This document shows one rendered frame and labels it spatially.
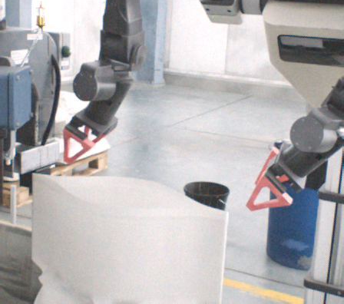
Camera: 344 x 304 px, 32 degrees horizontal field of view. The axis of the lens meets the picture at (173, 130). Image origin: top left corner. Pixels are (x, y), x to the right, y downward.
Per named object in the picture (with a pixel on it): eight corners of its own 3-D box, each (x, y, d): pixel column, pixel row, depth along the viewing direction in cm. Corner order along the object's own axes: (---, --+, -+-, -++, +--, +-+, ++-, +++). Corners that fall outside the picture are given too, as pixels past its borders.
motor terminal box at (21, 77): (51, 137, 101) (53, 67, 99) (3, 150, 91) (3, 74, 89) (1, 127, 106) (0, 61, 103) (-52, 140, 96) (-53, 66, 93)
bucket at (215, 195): (233, 224, 396) (236, 186, 390) (216, 239, 370) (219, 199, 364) (192, 215, 408) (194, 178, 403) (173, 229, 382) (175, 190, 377)
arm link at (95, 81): (149, 44, 116) (113, 34, 120) (114, 42, 106) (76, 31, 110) (137, 104, 119) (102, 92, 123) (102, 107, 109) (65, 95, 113)
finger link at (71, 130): (47, 156, 119) (67, 119, 116) (62, 146, 126) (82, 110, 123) (75, 176, 119) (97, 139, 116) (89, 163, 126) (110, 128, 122)
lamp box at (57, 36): (70, 69, 150) (71, 32, 148) (58, 71, 146) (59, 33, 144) (45, 66, 153) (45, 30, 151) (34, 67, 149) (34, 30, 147)
